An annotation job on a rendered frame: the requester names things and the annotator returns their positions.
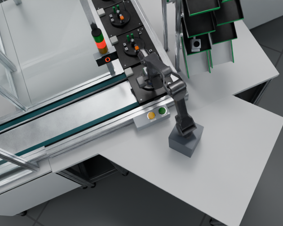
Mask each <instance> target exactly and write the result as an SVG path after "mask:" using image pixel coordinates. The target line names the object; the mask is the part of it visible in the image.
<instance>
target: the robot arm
mask: <svg viewBox="0 0 283 226"><path fill-rule="evenodd" d="M138 57H139V58H140V60H141V64H142V65H144V66H145V67H146V70H147V74H148V75H147V76H145V77H143V76H142V75H141V76H139V77H137V78H136V82H137V84H138V86H139V88H143V87H145V86H146V83H145V81H148V83H149V84H150V85H151V84H152V85H153V87H154V89H155V90H157V89H159V88H162V87H164V89H165V91H166V92H167V94H168V95H169V96H171V98H172V99H173V100H174V103H175V106H176V110H177V115H176V116H175V119H176V128H177V131H178V135H179V136H181V137H183V138H185V139H187V140H189V139H190V138H191V136H192V134H193V132H194V130H195V129H197V127H196V124H195V122H194V120H193V118H192V117H191V116H190V115H189V114H188V112H187V109H186V103H185V99H184V96H185V94H186V92H187V91H186V87H187V85H186V83H185V81H184V80H183V78H182V76H181V75H180V74H178V73H176V72H174V71H173V70H172V68H171V67H170V66H167V65H166V64H164V63H163V62H162V61H160V60H159V56H158V55H157V53H155V52H153V53H151V54H150V53H149V52H148V51H147V49H141V50H140V52H139V53H138ZM171 74H172V75H173V76H175V77H177V78H179V79H178V80H176V81H174V82H172V83H171V84H169V85H167V86H166V85H165V84H166V81H165V79H164V78H167V77H169V76H171ZM161 77H162V78H161Z"/></svg>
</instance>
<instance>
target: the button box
mask: <svg viewBox="0 0 283 226"><path fill-rule="evenodd" d="M161 107H164V108H165V109H166V113H165V114H160V113H159V109H160V108H161ZM150 112H153V113H154V114H155V117H154V118H153V119H149V118H148V113H150ZM168 118H170V112H169V110H168V108H167V106H166V104H164V105H162V106H159V107H157V108H155V109H153V110H150V111H148V112H146V113H143V114H141V115H139V116H136V117H134V118H133V121H134V123H135V125H136V128H137V130H138V131H140V130H143V129H145V128H147V127H149V126H151V125H154V124H156V123H158V122H161V121H163V120H165V119H168Z"/></svg>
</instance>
